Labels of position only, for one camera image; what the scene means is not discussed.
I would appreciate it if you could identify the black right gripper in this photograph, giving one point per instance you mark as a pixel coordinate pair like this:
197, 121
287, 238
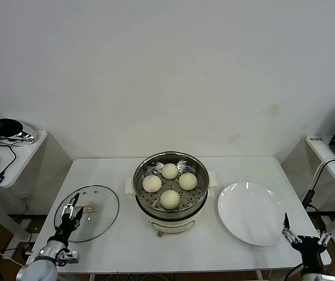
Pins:
309, 246

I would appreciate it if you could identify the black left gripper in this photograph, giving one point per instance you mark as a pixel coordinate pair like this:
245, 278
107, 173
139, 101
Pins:
68, 225

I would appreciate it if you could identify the round glass pot lid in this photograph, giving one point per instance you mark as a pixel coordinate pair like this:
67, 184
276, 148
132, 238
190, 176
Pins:
103, 216

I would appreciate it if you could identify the white steamed baozi bun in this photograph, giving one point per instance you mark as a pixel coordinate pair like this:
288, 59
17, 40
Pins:
188, 181
169, 199
169, 171
152, 183

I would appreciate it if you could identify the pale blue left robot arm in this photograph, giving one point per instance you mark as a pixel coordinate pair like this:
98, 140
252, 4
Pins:
38, 269

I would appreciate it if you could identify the stainless steel steamer basket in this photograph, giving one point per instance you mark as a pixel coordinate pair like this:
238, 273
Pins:
196, 196

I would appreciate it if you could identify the white round plate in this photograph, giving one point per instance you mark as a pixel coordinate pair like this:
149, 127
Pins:
249, 213

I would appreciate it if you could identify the white side table with mouse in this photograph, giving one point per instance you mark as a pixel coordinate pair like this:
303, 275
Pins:
24, 152

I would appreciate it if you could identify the white side table with label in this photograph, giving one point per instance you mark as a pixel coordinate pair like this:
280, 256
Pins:
317, 147

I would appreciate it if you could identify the cream electric cooking pot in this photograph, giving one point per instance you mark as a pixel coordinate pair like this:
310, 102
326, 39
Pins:
170, 226

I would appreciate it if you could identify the small printed table label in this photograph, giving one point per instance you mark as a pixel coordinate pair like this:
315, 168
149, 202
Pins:
316, 138

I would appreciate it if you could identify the chrome and black headset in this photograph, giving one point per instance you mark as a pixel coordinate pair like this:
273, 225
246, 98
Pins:
6, 128

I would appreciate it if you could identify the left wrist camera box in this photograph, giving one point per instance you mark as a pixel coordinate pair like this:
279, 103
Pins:
70, 257

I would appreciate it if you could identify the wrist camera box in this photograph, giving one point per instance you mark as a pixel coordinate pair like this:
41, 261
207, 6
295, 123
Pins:
70, 257
328, 278

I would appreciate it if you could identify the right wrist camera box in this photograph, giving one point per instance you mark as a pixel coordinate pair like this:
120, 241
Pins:
328, 278

